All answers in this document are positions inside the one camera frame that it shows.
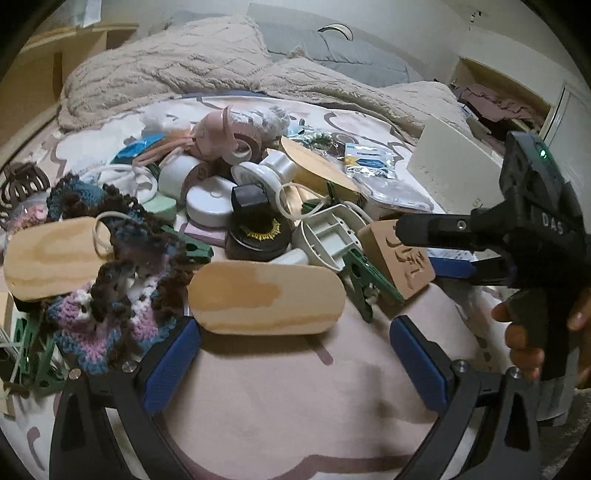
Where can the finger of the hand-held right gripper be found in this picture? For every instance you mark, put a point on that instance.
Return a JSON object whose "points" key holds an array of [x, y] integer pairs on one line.
{"points": [[434, 230], [452, 267]]}

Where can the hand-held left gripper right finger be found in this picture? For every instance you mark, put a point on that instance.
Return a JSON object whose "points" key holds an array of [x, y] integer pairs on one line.
{"points": [[418, 364]]}

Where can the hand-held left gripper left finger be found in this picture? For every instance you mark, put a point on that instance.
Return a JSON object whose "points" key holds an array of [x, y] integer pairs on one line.
{"points": [[171, 364]]}

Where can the carved wooden block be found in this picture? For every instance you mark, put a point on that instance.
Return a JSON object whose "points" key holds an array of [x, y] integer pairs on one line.
{"points": [[397, 263]]}

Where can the white cardboard box container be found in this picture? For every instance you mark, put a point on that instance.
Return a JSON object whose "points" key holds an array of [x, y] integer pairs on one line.
{"points": [[452, 170]]}

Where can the green clothespin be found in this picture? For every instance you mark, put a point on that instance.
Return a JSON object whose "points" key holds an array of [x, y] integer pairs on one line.
{"points": [[364, 281], [191, 247]]}

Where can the oval wooden board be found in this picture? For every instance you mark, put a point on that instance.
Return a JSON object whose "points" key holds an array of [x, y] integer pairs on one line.
{"points": [[51, 258], [268, 297]]}

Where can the person's right hand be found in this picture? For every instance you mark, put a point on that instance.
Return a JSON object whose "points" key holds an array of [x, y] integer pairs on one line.
{"points": [[519, 341]]}

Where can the clear packet with blue label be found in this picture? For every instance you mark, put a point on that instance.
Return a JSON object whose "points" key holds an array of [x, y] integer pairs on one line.
{"points": [[397, 194]]}

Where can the multicolour crochet piece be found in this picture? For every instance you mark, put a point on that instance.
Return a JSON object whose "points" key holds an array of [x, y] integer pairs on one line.
{"points": [[134, 277]]}

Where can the blue and yellow sachet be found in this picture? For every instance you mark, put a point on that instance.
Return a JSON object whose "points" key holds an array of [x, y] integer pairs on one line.
{"points": [[369, 159]]}

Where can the white louvered door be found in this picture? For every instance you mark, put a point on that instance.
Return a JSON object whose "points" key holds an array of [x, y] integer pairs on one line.
{"points": [[570, 120]]}

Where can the beige plastic holder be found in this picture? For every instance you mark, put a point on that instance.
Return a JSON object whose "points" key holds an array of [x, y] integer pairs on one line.
{"points": [[328, 235]]}

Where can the cartoon printed bed sheet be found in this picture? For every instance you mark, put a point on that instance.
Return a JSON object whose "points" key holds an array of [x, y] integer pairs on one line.
{"points": [[286, 397]]}

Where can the closet shelf with clothes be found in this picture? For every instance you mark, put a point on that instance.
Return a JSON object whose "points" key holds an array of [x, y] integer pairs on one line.
{"points": [[498, 101]]}

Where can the small brown tape roll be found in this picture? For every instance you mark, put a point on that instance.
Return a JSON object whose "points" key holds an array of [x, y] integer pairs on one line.
{"points": [[342, 140]]}

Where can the half-round wooden board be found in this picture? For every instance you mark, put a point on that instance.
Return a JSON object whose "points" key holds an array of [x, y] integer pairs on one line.
{"points": [[318, 166]]}

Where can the pink flat block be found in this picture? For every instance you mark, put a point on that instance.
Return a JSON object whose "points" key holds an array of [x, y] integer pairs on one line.
{"points": [[203, 235]]}

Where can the green plastic hanger clips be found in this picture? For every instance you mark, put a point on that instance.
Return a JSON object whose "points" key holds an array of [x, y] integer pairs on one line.
{"points": [[32, 355]]}

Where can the green foil packet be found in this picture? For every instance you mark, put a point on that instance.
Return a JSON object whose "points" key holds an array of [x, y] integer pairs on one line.
{"points": [[316, 140]]}

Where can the black round jar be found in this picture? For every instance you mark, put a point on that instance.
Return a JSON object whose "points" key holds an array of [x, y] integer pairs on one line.
{"points": [[258, 240]]}

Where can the green round compact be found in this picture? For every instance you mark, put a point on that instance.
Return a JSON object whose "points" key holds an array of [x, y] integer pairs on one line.
{"points": [[159, 210]]}

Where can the white round case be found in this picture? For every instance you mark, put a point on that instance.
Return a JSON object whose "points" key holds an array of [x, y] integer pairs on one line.
{"points": [[210, 203]]}

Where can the white spool bottle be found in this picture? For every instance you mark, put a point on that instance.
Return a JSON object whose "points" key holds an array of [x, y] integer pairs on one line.
{"points": [[265, 170]]}

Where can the black square-capped bottle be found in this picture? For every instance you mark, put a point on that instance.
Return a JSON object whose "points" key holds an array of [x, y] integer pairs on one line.
{"points": [[249, 201]]}

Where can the white cup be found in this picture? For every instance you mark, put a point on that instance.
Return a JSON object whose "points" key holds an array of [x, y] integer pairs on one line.
{"points": [[178, 177]]}

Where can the white lace roll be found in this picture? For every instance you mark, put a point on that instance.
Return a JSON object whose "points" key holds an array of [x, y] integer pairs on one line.
{"points": [[274, 120]]}

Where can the grey pillow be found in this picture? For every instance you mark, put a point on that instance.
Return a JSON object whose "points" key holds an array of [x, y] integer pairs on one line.
{"points": [[351, 55]]}

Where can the pink bead packet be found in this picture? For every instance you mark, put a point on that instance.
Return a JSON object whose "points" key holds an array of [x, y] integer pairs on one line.
{"points": [[27, 217]]}

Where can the large brown tape roll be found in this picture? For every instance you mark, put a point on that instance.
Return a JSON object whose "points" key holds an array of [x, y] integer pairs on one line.
{"points": [[242, 150]]}

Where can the blue snack packet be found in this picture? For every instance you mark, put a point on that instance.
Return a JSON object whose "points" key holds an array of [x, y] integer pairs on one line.
{"points": [[136, 150]]}

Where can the white and black headphones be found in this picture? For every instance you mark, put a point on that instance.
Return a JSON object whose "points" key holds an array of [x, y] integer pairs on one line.
{"points": [[334, 31]]}

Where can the brown hair claw clip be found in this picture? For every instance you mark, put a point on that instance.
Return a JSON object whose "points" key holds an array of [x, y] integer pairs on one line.
{"points": [[23, 184]]}

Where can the pink tape dispenser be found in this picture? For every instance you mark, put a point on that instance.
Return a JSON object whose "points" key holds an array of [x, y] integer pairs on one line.
{"points": [[217, 134]]}

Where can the white mesh bag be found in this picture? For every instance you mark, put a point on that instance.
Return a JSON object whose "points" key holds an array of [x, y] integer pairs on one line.
{"points": [[164, 119]]}

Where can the beige fuzzy blanket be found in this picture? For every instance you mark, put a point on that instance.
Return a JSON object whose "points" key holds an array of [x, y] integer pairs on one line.
{"points": [[184, 60]]}

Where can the wooden wall shelf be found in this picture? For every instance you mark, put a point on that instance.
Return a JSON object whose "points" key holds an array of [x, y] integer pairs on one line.
{"points": [[78, 50]]}

